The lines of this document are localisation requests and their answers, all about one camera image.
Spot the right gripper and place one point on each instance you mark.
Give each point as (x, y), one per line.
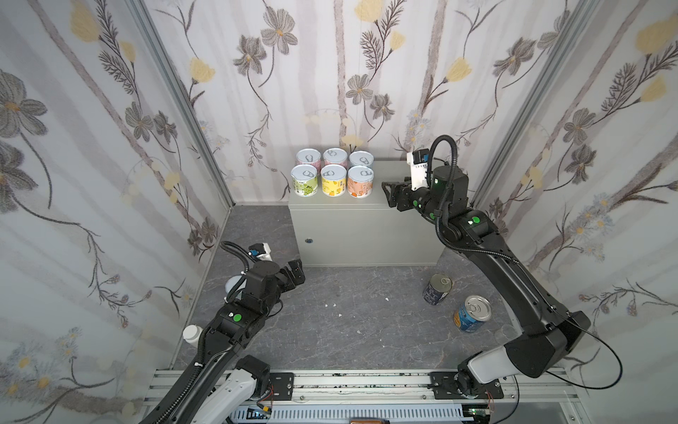
(403, 196)

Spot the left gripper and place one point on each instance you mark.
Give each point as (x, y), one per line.
(291, 273)

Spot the orange label can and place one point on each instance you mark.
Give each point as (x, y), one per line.
(360, 181)

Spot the teal label can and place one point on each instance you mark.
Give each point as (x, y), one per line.
(233, 283)
(361, 158)

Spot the yellow label can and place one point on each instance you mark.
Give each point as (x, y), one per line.
(333, 180)

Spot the pink label can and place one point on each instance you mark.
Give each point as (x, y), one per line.
(337, 156)
(309, 156)

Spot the green label can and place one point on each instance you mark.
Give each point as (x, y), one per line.
(305, 180)

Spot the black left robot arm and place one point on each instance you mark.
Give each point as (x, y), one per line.
(222, 339)

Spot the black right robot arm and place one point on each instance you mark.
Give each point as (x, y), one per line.
(549, 331)

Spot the grey metal cabinet counter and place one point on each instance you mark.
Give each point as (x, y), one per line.
(350, 232)

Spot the black label can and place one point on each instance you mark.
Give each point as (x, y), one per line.
(438, 287)

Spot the white plastic bottle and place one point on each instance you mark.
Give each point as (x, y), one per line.
(192, 334)

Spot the blue corn label can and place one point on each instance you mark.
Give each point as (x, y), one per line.
(473, 313)

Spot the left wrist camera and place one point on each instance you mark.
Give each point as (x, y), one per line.
(260, 251)

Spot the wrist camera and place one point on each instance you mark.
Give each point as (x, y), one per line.
(418, 162)
(260, 251)

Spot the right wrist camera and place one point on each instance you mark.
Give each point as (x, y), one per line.
(418, 162)

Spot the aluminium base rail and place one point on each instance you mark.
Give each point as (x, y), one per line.
(366, 396)

